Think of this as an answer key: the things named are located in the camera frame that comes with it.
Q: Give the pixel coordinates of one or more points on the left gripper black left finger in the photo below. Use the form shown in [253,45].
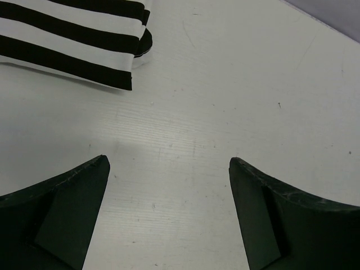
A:
[49,225]

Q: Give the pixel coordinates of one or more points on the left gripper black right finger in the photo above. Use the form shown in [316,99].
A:
[283,227]

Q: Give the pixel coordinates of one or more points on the black white striped tank top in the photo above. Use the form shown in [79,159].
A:
[94,41]

